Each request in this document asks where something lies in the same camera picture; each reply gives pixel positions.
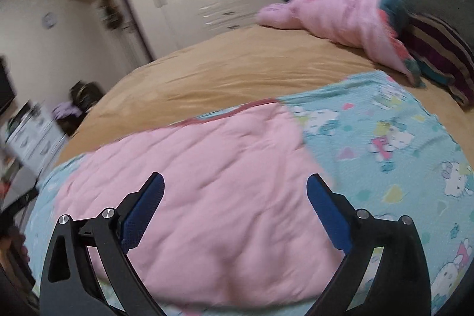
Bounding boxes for pink quilted jacket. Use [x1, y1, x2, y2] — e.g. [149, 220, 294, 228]
[55, 102, 343, 307]

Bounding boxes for purple clothes pile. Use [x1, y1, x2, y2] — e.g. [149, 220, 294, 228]
[52, 101, 83, 120]

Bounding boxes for white bedroom door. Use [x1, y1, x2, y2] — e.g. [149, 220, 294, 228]
[93, 0, 153, 74]

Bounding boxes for person's left hand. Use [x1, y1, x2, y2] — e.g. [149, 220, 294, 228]
[8, 224, 30, 264]

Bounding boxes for white drawer chest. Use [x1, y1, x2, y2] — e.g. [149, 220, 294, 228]
[1, 100, 68, 177]

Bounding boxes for blue cartoon cat blanket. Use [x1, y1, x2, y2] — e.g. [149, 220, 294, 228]
[26, 71, 473, 315]

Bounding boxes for black backpack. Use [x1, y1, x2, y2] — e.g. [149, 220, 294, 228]
[70, 81, 105, 113]

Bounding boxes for dark striped pillow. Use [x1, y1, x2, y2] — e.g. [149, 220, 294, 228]
[402, 14, 473, 108]

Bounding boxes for bags hanging on door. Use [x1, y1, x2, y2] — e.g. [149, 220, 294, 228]
[100, 0, 124, 30]

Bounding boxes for tan bed sheet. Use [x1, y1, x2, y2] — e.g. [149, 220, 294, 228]
[55, 23, 474, 165]

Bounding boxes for black wall television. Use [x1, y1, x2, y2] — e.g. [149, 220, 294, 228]
[0, 56, 16, 115]

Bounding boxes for purple wall clock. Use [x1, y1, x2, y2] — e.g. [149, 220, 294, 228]
[42, 12, 57, 30]

